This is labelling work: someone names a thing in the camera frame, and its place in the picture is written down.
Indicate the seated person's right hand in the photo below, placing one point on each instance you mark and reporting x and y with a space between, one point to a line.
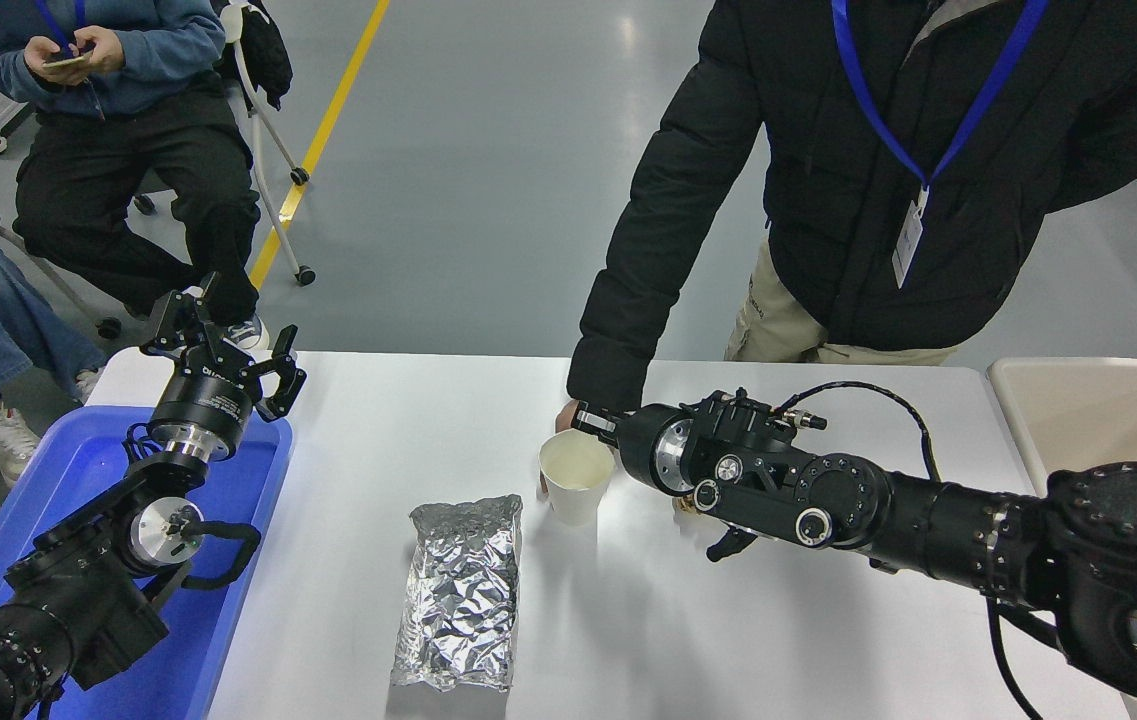
53 68

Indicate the standing person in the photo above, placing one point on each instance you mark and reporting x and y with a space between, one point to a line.
828 200

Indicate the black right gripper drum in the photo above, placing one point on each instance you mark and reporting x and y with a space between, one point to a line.
636 448

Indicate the seated person's left hand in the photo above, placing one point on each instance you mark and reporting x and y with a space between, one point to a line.
110 48

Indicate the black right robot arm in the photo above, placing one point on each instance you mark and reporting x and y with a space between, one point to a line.
938 520

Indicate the smartphone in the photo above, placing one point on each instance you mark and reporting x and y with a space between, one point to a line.
70 59

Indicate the crumpled tan paper ball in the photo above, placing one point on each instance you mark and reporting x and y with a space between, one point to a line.
686 505

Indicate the black jacket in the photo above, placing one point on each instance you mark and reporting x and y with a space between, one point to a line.
263 50

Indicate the seated person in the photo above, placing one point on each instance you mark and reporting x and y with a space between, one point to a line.
128 150

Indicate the crinkled silver foil tray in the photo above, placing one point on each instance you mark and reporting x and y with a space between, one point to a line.
458 600

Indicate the white paper cup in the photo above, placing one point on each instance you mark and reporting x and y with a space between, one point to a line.
576 500

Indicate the blue plastic tray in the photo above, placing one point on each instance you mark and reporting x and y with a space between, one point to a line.
78 470

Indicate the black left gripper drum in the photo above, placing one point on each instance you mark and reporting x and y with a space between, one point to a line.
208 400

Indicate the standing person's right hand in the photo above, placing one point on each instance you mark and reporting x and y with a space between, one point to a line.
568 418

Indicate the large pale plastic bin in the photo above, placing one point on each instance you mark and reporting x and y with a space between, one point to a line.
1098 410

